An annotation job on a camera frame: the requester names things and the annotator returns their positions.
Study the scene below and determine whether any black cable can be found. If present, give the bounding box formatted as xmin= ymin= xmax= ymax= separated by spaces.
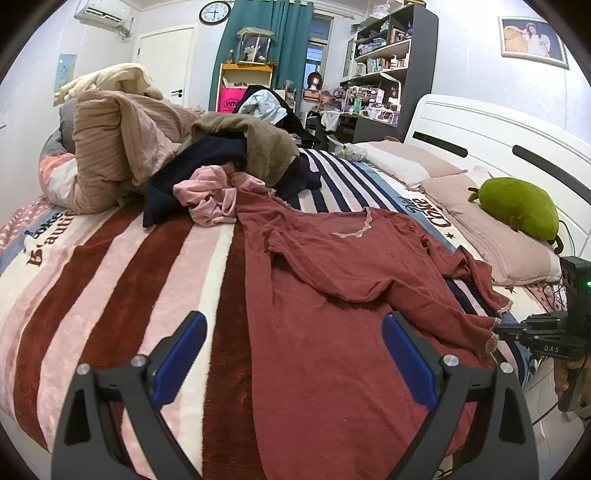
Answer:
xmin=540 ymin=222 xmax=574 ymax=315

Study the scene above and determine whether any white air conditioner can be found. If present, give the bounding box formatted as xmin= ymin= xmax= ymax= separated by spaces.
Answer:
xmin=74 ymin=0 xmax=132 ymax=35

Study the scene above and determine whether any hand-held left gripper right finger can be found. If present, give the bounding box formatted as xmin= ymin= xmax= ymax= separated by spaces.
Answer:
xmin=381 ymin=311 xmax=540 ymax=480

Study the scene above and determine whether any yellow shelf unit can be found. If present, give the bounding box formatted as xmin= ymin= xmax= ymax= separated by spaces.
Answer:
xmin=217 ymin=62 xmax=276 ymax=114

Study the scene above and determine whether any striped fleece blanket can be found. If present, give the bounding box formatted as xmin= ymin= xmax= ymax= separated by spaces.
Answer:
xmin=0 ymin=148 xmax=546 ymax=480

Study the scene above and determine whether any navy garment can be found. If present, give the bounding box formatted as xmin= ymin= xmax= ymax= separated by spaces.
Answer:
xmin=142 ymin=136 xmax=322 ymax=228

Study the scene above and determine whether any red knit sweater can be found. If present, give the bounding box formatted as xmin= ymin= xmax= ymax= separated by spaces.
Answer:
xmin=235 ymin=185 xmax=513 ymax=480

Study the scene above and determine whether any white door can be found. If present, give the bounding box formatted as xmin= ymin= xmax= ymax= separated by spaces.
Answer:
xmin=139 ymin=27 xmax=195 ymax=109

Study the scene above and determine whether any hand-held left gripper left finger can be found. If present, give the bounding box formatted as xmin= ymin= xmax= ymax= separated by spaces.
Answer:
xmin=52 ymin=310 xmax=208 ymax=480

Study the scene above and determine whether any teal curtain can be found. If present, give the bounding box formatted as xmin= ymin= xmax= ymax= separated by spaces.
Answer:
xmin=209 ymin=0 xmax=315 ymax=114

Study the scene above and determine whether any blue wall poster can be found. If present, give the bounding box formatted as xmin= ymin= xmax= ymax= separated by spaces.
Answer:
xmin=54 ymin=53 xmax=77 ymax=93

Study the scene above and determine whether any green plush toy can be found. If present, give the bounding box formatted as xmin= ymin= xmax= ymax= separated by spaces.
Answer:
xmin=467 ymin=176 xmax=565 ymax=254

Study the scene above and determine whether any pile of dark clothes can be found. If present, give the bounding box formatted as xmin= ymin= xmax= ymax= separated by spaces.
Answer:
xmin=238 ymin=85 xmax=306 ymax=139

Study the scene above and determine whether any glass display case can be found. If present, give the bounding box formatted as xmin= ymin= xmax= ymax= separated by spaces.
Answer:
xmin=236 ymin=27 xmax=274 ymax=64

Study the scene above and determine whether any pink shopping bag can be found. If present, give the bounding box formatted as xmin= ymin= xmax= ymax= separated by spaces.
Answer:
xmin=218 ymin=87 xmax=249 ymax=114

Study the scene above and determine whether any grey pink patterned quilt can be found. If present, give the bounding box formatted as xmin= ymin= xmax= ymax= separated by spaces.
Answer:
xmin=38 ymin=99 xmax=81 ymax=206

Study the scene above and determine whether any framed wall picture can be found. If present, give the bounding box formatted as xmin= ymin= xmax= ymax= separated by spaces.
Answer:
xmin=498 ymin=16 xmax=570 ymax=70

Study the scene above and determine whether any round wall clock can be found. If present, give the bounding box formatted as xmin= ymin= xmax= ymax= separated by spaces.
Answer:
xmin=199 ymin=1 xmax=232 ymax=25

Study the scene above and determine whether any white bed headboard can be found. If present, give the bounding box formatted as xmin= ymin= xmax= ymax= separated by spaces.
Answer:
xmin=404 ymin=93 xmax=591 ymax=259

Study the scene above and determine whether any beige ribbed comforter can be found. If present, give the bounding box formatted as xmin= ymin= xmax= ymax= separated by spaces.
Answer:
xmin=60 ymin=90 xmax=206 ymax=215

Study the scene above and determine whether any window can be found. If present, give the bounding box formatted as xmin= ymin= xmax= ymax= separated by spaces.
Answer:
xmin=305 ymin=14 xmax=334 ymax=84

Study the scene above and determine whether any dark grey bookshelf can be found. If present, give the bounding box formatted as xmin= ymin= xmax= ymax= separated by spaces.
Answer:
xmin=339 ymin=4 xmax=438 ymax=144

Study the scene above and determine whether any clear plastic bag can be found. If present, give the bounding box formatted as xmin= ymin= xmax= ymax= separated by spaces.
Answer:
xmin=335 ymin=144 xmax=369 ymax=161

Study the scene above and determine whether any person's right hand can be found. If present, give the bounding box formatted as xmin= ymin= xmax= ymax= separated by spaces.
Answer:
xmin=553 ymin=358 xmax=570 ymax=396

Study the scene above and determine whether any cream blanket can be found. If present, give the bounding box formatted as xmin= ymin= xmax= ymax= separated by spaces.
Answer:
xmin=60 ymin=63 xmax=164 ymax=104

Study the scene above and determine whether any mannequin head with wig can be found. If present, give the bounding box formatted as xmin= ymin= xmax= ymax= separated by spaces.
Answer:
xmin=304 ymin=71 xmax=325 ymax=100

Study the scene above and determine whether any olive brown garment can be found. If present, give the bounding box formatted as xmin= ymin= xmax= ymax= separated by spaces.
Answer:
xmin=191 ymin=112 xmax=301 ymax=188

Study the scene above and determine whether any pink crumpled garment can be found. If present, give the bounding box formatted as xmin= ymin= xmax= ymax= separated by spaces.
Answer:
xmin=173 ymin=165 xmax=278 ymax=228

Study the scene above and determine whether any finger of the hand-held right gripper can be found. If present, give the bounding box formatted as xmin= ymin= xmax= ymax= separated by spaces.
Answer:
xmin=492 ymin=323 xmax=528 ymax=343

